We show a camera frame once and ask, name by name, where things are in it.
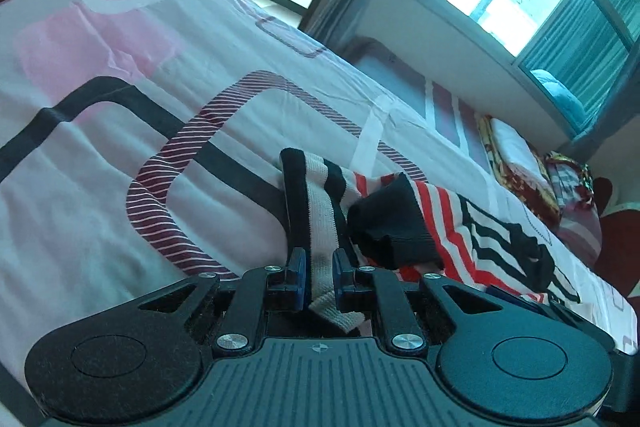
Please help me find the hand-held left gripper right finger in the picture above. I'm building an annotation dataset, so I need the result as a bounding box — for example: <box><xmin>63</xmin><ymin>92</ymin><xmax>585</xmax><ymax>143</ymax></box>
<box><xmin>332</xmin><ymin>248</ymin><xmax>506</xmax><ymax>354</ymax></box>

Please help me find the folded white cloth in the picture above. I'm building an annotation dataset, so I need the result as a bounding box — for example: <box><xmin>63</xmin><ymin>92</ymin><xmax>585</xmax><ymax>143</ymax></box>
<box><xmin>490</xmin><ymin>117</ymin><xmax>545</xmax><ymax>178</ymax></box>

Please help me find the red black white striped sweater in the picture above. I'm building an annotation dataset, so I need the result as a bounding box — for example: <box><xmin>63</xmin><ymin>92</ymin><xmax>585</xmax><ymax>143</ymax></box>
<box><xmin>279</xmin><ymin>148</ymin><xmax>582</xmax><ymax>334</ymax></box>

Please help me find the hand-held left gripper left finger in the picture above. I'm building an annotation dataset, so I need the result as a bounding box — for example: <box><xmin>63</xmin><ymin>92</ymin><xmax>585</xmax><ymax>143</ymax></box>
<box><xmin>137</xmin><ymin>248</ymin><xmax>307</xmax><ymax>355</ymax></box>

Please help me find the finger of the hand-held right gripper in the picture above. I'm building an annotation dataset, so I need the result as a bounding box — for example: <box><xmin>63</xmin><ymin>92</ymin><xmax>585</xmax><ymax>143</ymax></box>
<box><xmin>487</xmin><ymin>286</ymin><xmax>623</xmax><ymax>353</ymax></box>

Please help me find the teal curtain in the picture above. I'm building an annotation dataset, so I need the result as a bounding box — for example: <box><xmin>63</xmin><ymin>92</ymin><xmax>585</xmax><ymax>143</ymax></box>
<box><xmin>519</xmin><ymin>0</ymin><xmax>640</xmax><ymax>135</ymax></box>

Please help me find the teal cloth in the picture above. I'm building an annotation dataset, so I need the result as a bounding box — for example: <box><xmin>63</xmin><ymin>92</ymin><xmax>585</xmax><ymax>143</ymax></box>
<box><xmin>531</xmin><ymin>69</ymin><xmax>587</xmax><ymax>128</ymax></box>

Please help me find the striped pillow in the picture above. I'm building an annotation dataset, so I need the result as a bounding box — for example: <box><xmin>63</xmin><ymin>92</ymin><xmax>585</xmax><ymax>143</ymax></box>
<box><xmin>544</xmin><ymin>151</ymin><xmax>605</xmax><ymax>269</ymax></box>

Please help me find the red heart-shaped headboard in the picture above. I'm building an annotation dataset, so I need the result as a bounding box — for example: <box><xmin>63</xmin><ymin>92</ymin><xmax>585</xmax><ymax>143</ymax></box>
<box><xmin>594</xmin><ymin>177</ymin><xmax>640</xmax><ymax>300</ymax></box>

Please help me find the folded red yellow blanket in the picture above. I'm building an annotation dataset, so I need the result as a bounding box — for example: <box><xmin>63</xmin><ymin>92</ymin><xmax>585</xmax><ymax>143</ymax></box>
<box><xmin>477</xmin><ymin>114</ymin><xmax>562</xmax><ymax>224</ymax></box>

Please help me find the pink white patterned bed sheet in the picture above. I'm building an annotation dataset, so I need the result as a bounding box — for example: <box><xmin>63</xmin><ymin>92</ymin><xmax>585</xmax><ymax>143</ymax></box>
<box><xmin>0</xmin><ymin>0</ymin><xmax>638</xmax><ymax>388</ymax></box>

